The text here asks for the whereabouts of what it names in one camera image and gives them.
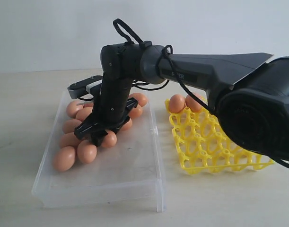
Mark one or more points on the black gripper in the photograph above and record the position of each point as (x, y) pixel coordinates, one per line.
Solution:
(110, 111)

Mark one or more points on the brown egg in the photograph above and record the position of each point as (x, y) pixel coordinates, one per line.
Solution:
(82, 114)
(70, 125)
(192, 104)
(127, 125)
(136, 112)
(109, 140)
(69, 139)
(73, 108)
(176, 103)
(86, 152)
(64, 159)
(140, 97)

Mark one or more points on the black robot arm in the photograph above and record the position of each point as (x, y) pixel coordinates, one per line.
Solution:
(248, 93)

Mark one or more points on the yellow plastic egg rack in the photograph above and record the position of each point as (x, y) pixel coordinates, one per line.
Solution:
(202, 146)

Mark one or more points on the clear plastic tray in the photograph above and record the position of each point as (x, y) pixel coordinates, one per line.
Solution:
(132, 169)

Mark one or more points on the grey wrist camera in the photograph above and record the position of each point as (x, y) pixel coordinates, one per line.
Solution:
(83, 87)

